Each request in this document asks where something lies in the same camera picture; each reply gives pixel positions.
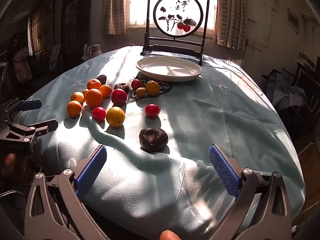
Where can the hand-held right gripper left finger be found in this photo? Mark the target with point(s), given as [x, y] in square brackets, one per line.
[91, 170]

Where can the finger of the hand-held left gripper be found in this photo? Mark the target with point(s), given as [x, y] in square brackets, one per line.
[42, 126]
[30, 105]

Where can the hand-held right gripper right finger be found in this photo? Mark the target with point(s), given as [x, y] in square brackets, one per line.
[223, 170]

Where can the small orange kumquat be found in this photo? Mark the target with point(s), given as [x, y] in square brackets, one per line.
[85, 92]

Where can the small red tomato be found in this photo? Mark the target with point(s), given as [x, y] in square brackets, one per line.
[99, 114]

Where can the mandarin orange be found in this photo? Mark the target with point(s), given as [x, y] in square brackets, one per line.
[94, 83]
[93, 98]

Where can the yellow citrus fruit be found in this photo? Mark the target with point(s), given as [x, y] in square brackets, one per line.
[152, 88]
[115, 116]

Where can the dark water chestnut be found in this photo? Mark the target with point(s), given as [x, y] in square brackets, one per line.
[102, 78]
[153, 140]
[121, 87]

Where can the red apple fruit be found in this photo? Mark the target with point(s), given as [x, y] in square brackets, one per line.
[119, 96]

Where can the small yellow-green fruit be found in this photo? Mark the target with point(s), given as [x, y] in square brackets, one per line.
[140, 92]

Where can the white oval plate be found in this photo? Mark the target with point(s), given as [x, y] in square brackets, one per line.
[170, 68]

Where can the person's left hand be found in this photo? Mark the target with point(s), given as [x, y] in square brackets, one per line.
[7, 163]

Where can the person's right hand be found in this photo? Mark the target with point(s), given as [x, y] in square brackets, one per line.
[170, 235]

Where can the hanging clothes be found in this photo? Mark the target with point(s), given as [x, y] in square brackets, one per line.
[22, 65]

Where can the light blue printed tablecloth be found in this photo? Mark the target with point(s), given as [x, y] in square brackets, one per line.
[200, 130]

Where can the framed mirror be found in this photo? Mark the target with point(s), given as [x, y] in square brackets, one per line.
[36, 35]

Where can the white pitcher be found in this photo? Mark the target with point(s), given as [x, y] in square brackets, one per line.
[96, 51]

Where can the dark cloth pile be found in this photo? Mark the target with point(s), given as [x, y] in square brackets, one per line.
[287, 100]

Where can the stacked picture frames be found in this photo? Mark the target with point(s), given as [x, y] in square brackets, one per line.
[308, 75]

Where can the checked curtain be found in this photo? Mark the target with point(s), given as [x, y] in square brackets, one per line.
[231, 15]
[113, 7]

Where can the dark framed painted table screen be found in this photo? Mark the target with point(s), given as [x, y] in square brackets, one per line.
[148, 47]

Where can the bright window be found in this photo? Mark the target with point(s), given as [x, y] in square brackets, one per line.
[137, 2]

